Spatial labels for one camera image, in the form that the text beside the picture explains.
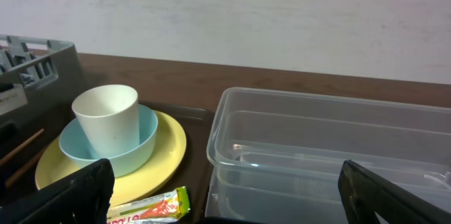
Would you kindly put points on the brown serving tray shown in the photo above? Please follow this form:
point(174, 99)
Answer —
point(193, 172)

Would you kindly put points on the grey plastic dish rack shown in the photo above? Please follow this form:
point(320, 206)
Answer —
point(36, 74)

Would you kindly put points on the wooden chopstick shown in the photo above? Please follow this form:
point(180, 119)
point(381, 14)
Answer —
point(20, 147)
point(10, 181)

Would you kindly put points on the yellow plastic plate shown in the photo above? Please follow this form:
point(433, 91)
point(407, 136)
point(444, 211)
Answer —
point(169, 149)

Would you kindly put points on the white plastic cup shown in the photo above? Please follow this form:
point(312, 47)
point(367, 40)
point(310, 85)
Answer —
point(109, 116)

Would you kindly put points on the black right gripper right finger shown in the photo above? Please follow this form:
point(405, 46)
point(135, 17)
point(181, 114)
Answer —
point(365, 196)

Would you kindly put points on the clear plastic bin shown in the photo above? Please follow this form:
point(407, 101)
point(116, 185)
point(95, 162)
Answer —
point(277, 155)

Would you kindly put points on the yellow orange snack wrapper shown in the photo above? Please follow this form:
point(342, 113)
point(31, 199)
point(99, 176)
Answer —
point(168, 207)

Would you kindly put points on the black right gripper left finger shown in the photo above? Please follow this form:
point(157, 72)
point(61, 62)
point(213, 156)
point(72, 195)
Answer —
point(81, 197)

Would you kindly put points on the light blue plastic bowl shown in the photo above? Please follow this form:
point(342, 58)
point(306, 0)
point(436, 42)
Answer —
point(75, 145)

